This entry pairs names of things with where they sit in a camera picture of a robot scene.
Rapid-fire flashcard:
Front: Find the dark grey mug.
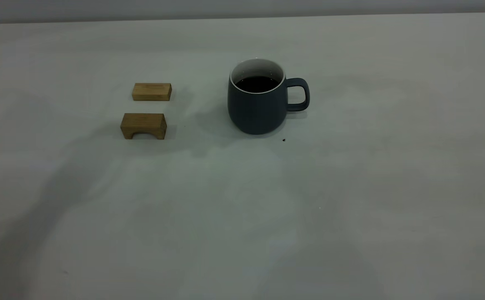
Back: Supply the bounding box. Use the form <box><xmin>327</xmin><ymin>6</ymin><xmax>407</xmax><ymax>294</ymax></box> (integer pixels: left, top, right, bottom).
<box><xmin>227</xmin><ymin>58</ymin><xmax>310</xmax><ymax>135</ymax></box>

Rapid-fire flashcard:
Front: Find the arched wooden block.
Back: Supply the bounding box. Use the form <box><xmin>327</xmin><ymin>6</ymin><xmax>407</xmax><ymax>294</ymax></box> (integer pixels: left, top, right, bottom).
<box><xmin>120</xmin><ymin>113</ymin><xmax>167</xmax><ymax>140</ymax></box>

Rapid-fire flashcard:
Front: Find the flat solid wooden block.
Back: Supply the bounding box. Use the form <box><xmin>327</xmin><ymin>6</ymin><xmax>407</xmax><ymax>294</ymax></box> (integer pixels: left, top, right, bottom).
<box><xmin>132</xmin><ymin>82</ymin><xmax>172</xmax><ymax>102</ymax></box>

